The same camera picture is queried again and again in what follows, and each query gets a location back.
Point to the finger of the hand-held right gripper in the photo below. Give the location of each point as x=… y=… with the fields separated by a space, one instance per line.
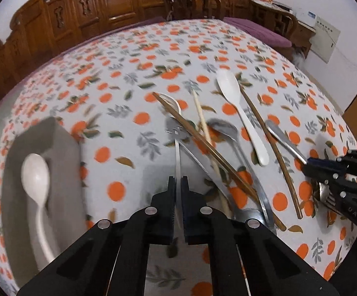
x=323 y=163
x=323 y=175

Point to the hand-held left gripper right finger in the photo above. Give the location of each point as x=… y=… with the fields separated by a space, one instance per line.
x=193 y=215

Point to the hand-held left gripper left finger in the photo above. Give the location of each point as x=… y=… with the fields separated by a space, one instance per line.
x=163 y=215

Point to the dark brown chopstick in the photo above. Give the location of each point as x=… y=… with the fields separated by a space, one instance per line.
x=290 y=188
x=197 y=135

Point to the grey rectangular utensil container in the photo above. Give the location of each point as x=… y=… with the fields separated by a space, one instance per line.
x=64 y=166

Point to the white plastic spoon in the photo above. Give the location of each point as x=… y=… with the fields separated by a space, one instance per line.
x=35 y=175
x=227 y=84

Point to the metal spoon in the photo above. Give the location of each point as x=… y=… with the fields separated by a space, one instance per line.
x=224 y=129

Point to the light bamboo chopstick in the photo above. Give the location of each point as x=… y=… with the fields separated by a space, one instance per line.
x=202 y=120

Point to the white fluffy object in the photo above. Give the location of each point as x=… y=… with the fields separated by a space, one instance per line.
x=298 y=57

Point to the white box with blue label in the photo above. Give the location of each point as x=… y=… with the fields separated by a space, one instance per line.
x=306 y=17

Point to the purple seat cushion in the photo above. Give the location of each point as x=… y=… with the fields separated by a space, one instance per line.
x=258 y=30

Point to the orange print tablecloth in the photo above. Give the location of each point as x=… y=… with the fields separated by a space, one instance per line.
x=135 y=67

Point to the long carved wooden sofa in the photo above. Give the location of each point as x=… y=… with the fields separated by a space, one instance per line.
x=58 y=21

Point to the white wall panel box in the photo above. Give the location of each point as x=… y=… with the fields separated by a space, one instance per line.
x=325 y=38

